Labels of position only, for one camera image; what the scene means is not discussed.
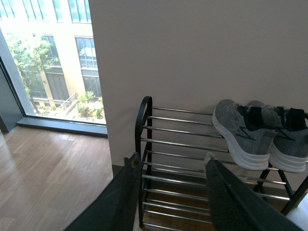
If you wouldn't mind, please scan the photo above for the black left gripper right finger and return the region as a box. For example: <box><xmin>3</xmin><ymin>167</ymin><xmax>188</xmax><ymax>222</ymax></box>
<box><xmin>205</xmin><ymin>153</ymin><xmax>300</xmax><ymax>231</ymax></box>

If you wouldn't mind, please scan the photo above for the grey knit sneaker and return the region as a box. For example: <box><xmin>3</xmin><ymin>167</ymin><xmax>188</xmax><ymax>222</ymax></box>
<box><xmin>212</xmin><ymin>99</ymin><xmax>277</xmax><ymax>171</ymax></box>
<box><xmin>248</xmin><ymin>101</ymin><xmax>308</xmax><ymax>173</ymax></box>

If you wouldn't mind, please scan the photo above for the black metal shoe rack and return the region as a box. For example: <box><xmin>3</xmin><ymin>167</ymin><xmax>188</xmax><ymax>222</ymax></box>
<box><xmin>135</xmin><ymin>96</ymin><xmax>308</xmax><ymax>231</ymax></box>

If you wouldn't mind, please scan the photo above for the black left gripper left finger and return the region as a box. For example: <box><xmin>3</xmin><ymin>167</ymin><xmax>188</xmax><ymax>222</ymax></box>
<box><xmin>65</xmin><ymin>153</ymin><xmax>141</xmax><ymax>231</ymax></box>

